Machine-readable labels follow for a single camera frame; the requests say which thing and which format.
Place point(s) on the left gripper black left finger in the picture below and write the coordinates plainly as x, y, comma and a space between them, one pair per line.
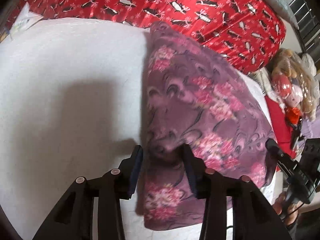
72, 215

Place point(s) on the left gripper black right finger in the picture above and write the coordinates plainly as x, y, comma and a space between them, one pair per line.
253, 215

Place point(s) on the purple pink floral garment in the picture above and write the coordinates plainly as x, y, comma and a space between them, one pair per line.
196, 97

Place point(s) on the person's right hand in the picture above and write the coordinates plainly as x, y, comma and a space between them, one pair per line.
292, 210

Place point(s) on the lilac curtain cloth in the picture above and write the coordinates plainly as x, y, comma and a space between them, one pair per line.
311, 129

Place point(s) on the black handheld device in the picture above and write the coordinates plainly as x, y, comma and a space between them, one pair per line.
294, 119

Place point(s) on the red blanket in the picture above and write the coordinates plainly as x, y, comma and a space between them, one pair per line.
281, 129

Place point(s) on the plastic bag of plush toys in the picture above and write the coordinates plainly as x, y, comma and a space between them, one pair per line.
294, 85

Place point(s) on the white quilted bed sheet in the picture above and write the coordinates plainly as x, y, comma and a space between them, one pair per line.
72, 105

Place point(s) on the red penguin print quilt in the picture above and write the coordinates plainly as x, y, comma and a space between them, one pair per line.
247, 33

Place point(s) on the barred window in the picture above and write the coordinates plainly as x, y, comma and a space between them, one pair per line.
308, 33

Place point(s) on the white plastic bag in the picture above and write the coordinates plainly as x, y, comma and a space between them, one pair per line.
24, 20

